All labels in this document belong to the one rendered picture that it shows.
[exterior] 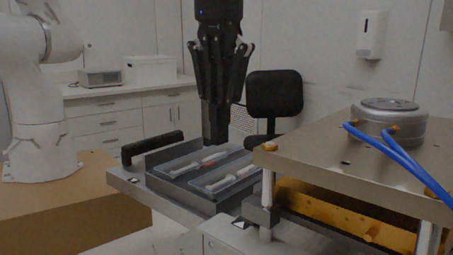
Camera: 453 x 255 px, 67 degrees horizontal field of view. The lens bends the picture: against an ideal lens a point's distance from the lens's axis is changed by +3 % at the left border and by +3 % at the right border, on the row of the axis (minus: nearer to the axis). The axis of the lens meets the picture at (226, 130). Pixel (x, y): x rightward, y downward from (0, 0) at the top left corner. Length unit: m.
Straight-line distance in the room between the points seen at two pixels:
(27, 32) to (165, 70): 2.29
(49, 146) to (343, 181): 0.75
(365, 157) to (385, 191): 0.06
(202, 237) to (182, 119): 2.78
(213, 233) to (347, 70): 1.92
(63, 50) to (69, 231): 0.43
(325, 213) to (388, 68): 1.78
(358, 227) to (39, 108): 0.75
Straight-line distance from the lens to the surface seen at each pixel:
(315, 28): 2.39
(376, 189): 0.31
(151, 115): 3.02
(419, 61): 2.05
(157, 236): 0.87
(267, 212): 0.37
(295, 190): 0.39
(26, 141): 0.94
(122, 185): 0.65
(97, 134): 2.89
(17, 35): 0.88
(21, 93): 0.91
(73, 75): 3.31
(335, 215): 0.37
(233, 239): 0.41
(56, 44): 0.93
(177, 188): 0.53
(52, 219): 0.81
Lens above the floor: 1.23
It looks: 17 degrees down
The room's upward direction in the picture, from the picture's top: straight up
